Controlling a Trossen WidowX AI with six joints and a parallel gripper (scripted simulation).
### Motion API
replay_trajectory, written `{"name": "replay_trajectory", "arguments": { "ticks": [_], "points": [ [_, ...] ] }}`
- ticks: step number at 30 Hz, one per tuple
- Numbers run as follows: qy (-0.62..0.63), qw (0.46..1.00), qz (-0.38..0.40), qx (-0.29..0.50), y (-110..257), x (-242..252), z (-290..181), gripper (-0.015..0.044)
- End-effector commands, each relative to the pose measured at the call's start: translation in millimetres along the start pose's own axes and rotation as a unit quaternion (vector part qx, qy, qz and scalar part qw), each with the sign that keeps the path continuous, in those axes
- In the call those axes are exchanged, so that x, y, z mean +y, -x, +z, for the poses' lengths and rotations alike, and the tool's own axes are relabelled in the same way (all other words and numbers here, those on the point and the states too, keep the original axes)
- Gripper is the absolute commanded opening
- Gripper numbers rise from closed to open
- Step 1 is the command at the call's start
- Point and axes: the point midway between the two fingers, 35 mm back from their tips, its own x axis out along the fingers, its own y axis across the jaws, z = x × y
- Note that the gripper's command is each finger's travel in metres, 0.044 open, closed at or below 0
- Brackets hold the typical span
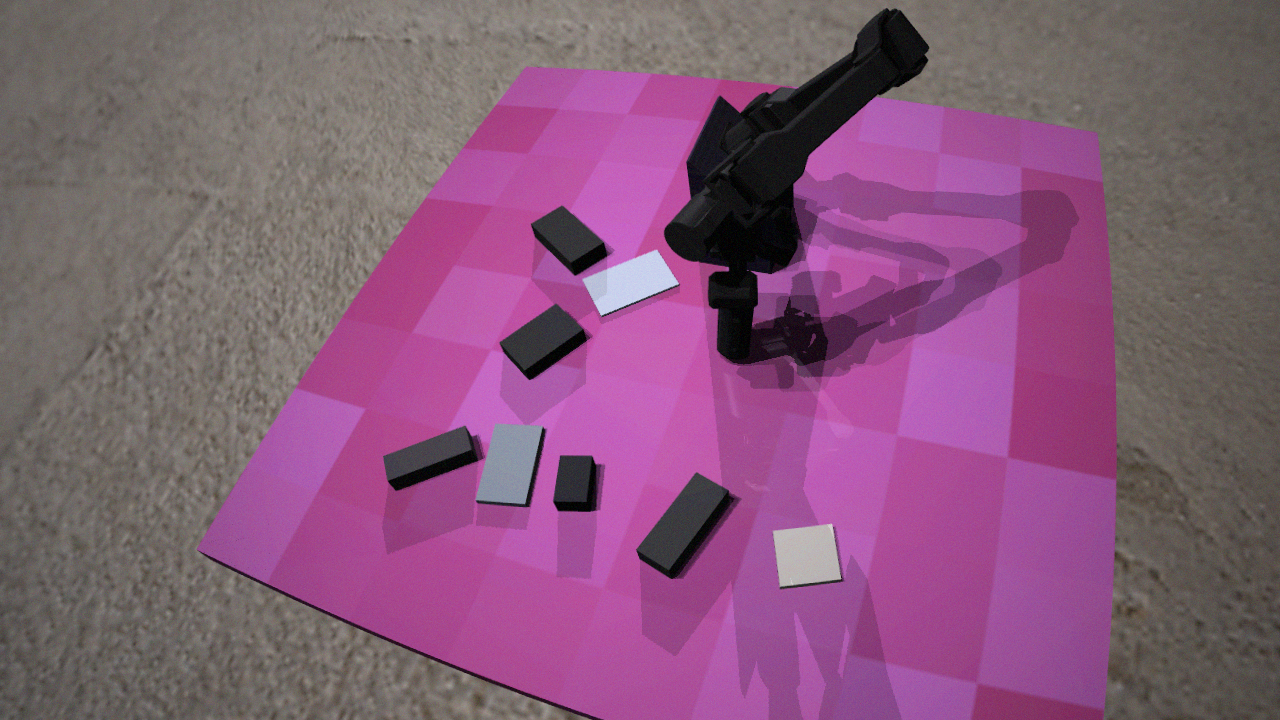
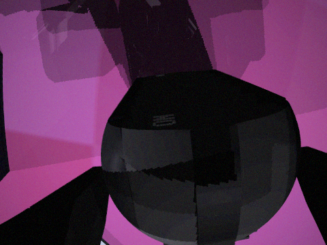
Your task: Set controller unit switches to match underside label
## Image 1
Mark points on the white flat rectangular plate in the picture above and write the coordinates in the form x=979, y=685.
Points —
x=623, y=285

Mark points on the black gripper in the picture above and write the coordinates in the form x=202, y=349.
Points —
x=737, y=288

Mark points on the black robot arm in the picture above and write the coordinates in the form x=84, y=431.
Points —
x=769, y=148

